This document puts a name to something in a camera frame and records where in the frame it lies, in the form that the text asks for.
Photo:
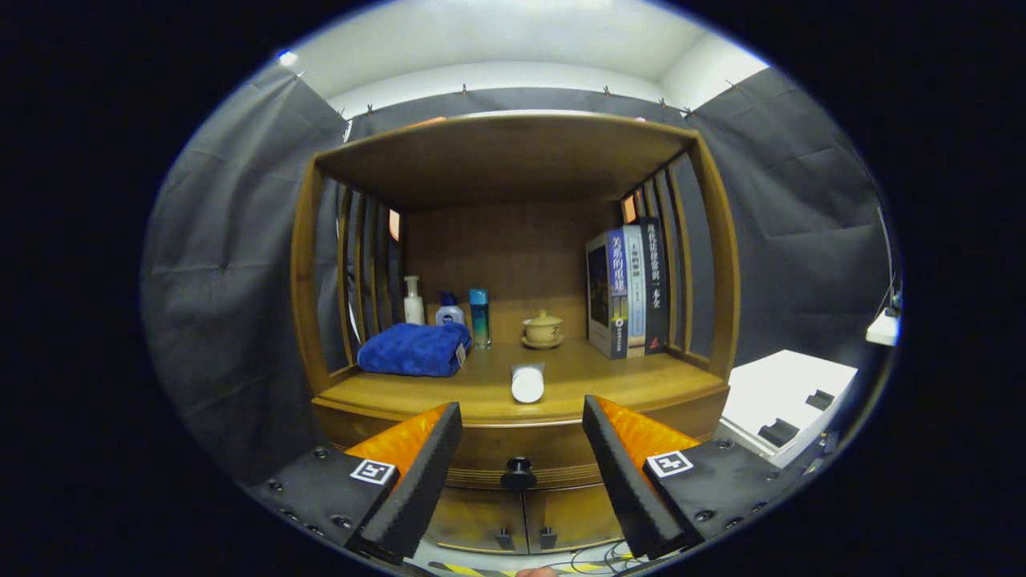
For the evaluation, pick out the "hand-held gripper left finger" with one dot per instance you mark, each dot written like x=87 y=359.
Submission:
x=425 y=485

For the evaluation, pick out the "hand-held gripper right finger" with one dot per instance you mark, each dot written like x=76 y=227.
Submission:
x=625 y=485

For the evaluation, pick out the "wooden drawer with black knob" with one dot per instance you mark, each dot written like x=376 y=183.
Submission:
x=545 y=449

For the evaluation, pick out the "white cosmetic tube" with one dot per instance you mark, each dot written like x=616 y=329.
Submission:
x=527 y=386

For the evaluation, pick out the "wooden cabinet door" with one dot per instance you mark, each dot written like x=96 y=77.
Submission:
x=473 y=517
x=573 y=513

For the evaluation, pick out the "wooden countertop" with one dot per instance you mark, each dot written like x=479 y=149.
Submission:
x=577 y=385

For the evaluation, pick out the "white cabinet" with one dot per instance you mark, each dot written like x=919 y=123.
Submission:
x=769 y=385

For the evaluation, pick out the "wooden cabinet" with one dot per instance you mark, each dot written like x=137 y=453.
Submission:
x=505 y=248

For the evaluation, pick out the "blue folded towel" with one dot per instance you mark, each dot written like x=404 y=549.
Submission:
x=409 y=349

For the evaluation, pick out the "white bottle with blue cap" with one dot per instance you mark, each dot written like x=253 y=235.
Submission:
x=449 y=315

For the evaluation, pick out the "teal transparent bottle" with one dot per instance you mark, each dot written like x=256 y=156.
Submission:
x=479 y=320

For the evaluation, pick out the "beige lidded teacup with saucer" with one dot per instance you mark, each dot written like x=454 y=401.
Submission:
x=543 y=328

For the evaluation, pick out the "white pump bottle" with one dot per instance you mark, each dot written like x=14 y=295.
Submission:
x=414 y=308

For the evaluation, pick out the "book with blue spine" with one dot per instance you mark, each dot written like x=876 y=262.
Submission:
x=617 y=280

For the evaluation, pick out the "small ceiling lamp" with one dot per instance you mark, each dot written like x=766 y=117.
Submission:
x=288 y=58

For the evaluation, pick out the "white wall shelf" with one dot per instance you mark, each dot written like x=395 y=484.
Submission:
x=883 y=328

